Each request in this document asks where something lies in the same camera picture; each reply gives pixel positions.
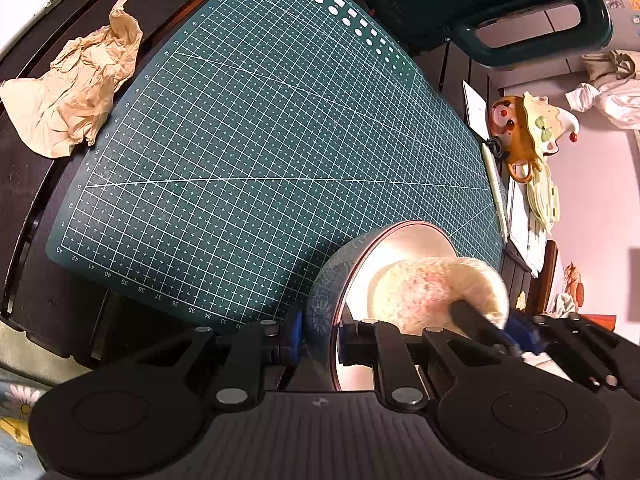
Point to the green cutting mat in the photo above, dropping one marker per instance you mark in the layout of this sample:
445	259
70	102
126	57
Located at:
263	136

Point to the crumpled brown paper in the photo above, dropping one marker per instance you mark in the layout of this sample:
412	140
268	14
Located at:
69	104

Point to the orange pig teapot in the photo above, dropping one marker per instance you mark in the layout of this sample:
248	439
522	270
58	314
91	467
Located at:
525	130

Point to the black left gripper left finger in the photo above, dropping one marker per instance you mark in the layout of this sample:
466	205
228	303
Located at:
241	360

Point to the white bowl red rim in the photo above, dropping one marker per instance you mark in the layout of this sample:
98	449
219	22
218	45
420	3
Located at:
342	289

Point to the pale green container lid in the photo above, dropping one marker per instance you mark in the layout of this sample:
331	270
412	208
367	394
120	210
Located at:
544	198

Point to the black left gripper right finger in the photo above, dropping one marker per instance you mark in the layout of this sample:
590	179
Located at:
375	356

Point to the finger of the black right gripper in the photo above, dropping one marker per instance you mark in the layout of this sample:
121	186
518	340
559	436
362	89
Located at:
478	328
553	346

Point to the white crumpled cloth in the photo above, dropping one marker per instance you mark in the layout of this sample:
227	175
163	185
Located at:
613	87

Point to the white card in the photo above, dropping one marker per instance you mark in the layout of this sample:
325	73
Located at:
475	112

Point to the white paper stack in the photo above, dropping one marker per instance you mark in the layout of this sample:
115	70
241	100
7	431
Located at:
526	233

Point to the beige oval sponge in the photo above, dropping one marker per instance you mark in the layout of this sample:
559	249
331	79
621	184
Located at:
416	294

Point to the white pen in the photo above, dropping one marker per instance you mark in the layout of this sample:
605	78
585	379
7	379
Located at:
495	187

